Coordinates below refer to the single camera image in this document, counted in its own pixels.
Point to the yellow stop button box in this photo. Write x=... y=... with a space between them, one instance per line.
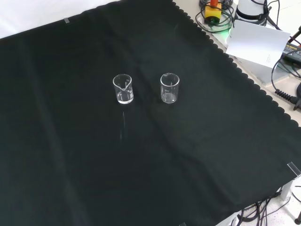
x=212 y=13

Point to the pale board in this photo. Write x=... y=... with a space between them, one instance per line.
x=256 y=42

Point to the clear glass beaker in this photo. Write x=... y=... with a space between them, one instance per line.
x=123 y=94
x=169 y=94

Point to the black power adapter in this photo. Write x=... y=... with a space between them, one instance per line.
x=292 y=50

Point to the white bench frame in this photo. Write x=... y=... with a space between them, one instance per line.
x=285 y=191

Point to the black bench cloth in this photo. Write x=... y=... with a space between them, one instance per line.
x=70 y=131

